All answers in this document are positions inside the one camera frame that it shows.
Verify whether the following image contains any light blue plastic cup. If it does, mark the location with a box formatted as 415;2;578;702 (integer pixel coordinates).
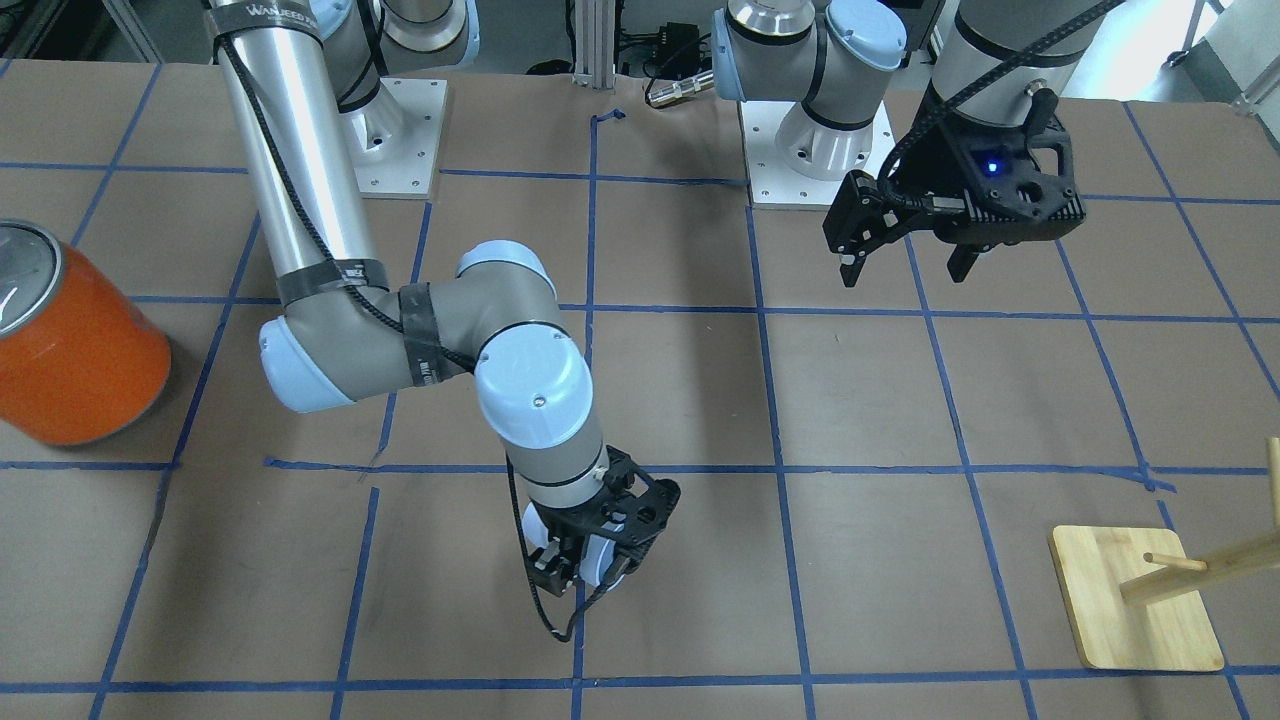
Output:
521;502;616;597

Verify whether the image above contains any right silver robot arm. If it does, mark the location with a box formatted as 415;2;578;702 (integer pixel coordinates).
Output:
205;1;680;594

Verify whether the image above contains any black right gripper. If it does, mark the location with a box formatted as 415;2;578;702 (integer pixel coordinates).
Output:
524;445;681;594

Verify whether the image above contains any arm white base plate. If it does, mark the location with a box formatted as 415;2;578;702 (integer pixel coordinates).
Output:
740;101;895;211
339;78;448;200

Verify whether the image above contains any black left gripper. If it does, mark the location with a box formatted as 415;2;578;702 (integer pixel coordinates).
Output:
823;90;1085;288

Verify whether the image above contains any wooden cup rack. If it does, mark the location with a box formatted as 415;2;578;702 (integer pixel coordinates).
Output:
1042;436;1277;674

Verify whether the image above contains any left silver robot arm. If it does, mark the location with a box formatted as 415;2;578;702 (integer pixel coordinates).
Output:
710;1;1114;287

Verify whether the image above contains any orange can with grey lid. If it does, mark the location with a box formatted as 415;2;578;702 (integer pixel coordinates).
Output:
1;219;173;446

